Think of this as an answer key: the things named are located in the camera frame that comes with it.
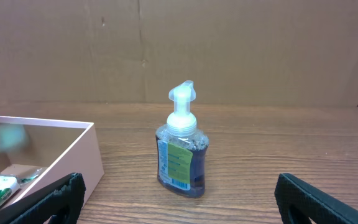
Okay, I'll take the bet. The purple hand soap pump bottle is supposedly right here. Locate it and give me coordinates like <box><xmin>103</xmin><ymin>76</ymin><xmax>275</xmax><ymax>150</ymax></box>
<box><xmin>155</xmin><ymin>80</ymin><xmax>209</xmax><ymax>198</ymax></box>

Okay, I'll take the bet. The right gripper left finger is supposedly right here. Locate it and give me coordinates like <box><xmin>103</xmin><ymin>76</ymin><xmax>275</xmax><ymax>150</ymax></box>
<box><xmin>0</xmin><ymin>173</ymin><xmax>86</xmax><ymax>224</ymax></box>

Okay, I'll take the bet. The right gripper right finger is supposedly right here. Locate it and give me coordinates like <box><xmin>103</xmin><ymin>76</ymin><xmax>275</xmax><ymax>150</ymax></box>
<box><xmin>274</xmin><ymin>173</ymin><xmax>358</xmax><ymax>224</ymax></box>

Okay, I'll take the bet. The white cardboard box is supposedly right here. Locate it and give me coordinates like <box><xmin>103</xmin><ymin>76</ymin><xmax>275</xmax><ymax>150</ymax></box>
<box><xmin>0</xmin><ymin>116</ymin><xmax>104</xmax><ymax>210</ymax></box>

